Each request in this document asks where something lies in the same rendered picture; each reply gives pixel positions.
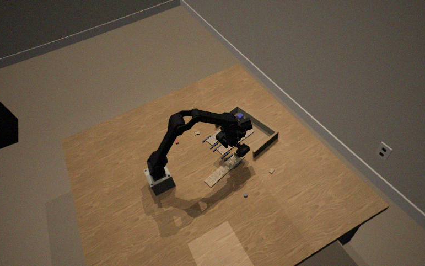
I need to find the beige strip with blue speckles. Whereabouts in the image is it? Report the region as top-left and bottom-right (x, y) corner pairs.
(206, 129), (221, 146)

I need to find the tan strip with purple zigzag pattern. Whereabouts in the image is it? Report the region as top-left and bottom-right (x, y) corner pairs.
(217, 145), (234, 155)

